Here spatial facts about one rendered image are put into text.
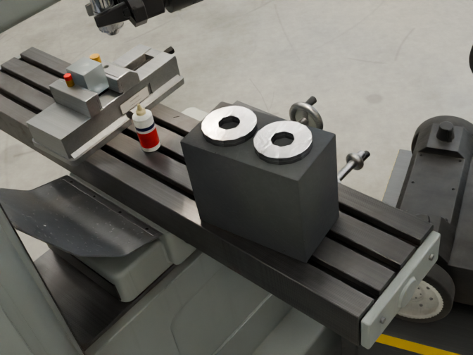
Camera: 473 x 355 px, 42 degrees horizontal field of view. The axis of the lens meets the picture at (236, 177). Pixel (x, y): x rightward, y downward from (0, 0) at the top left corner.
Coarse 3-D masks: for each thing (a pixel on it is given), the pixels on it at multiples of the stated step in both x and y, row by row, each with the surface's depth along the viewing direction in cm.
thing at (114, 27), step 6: (114, 0) 108; (96, 6) 108; (102, 6) 108; (108, 6) 108; (96, 12) 109; (114, 24) 110; (120, 24) 111; (102, 30) 111; (108, 30) 111; (114, 30) 111
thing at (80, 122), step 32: (128, 64) 142; (160, 64) 140; (64, 96) 130; (96, 96) 127; (128, 96) 135; (160, 96) 141; (32, 128) 130; (64, 128) 127; (96, 128) 131; (64, 160) 129
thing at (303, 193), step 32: (224, 128) 100; (256, 128) 98; (288, 128) 95; (192, 160) 100; (224, 160) 95; (256, 160) 93; (288, 160) 91; (320, 160) 93; (224, 192) 101; (256, 192) 96; (288, 192) 91; (320, 192) 97; (224, 224) 108; (256, 224) 102; (288, 224) 97; (320, 224) 101
